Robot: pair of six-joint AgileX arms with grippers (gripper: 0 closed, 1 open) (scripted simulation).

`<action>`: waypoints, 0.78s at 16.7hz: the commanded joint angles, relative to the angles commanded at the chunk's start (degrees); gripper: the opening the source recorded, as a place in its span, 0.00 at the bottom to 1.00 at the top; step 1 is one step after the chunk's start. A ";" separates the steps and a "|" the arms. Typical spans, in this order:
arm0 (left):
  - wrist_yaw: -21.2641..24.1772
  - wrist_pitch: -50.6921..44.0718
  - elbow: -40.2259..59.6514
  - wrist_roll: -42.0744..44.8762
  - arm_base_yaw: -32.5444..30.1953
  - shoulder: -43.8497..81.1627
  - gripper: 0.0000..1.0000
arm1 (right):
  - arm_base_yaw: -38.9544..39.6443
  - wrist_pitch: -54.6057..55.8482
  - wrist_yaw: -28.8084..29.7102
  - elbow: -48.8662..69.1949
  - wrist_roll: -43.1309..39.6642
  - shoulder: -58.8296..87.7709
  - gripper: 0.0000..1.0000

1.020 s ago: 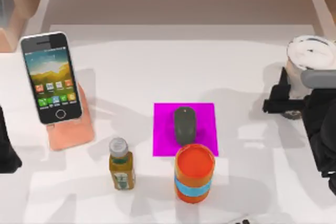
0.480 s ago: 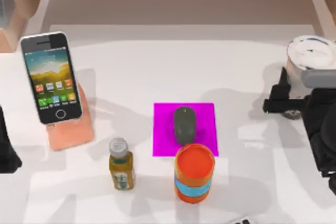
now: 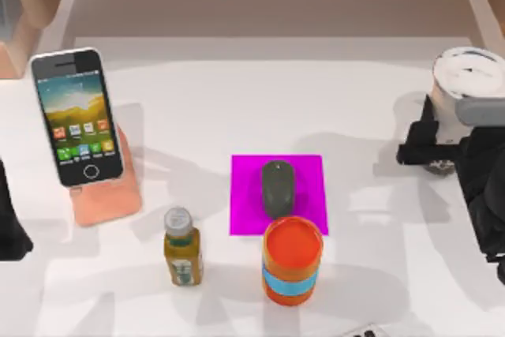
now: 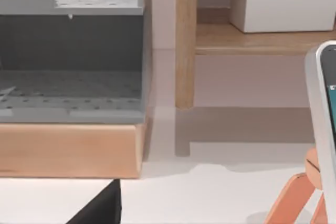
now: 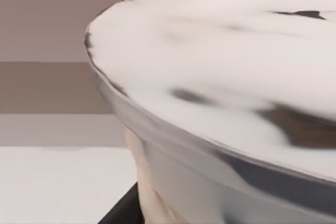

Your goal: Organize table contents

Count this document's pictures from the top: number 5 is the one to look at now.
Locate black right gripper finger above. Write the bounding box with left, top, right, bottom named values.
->
left=97, top=181, right=144, bottom=224

